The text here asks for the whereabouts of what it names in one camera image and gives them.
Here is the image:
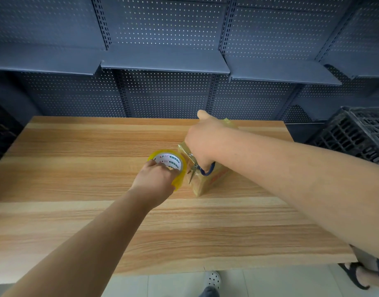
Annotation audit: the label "person's right hand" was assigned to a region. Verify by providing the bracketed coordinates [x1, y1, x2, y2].
[185, 110, 228, 169]

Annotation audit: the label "person's left hand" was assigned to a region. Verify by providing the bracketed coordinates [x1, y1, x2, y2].
[129, 160, 177, 209]

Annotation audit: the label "yellow packing tape roll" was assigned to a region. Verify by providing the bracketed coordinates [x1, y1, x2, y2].
[147, 150, 188, 191]

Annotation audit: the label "blue handled scissors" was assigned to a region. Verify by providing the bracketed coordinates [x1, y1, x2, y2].
[188, 152, 217, 185]

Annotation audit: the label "small brown cardboard box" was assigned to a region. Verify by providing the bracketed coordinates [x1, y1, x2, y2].
[177, 118, 240, 197]

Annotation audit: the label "person's left forearm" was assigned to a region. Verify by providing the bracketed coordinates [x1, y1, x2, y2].
[1, 189, 154, 297]

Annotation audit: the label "person's right forearm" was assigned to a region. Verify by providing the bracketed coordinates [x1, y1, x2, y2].
[216, 120, 379, 263]

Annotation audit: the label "dark grey pegboard shelving unit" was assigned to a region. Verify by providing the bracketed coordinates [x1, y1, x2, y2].
[0, 0, 379, 125]

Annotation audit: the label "dark grey metal shelf board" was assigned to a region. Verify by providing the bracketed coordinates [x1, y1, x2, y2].
[224, 55, 343, 86]
[100, 47, 231, 75]
[0, 42, 107, 76]
[319, 47, 379, 80]

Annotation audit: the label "white perforated clog shoe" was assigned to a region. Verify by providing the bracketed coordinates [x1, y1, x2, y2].
[204, 270, 222, 291]

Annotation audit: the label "black plastic lattice crate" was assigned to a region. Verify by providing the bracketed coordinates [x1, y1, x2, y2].
[305, 106, 379, 167]

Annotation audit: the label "black strap sandal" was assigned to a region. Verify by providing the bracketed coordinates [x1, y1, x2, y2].
[338, 262, 371, 290]

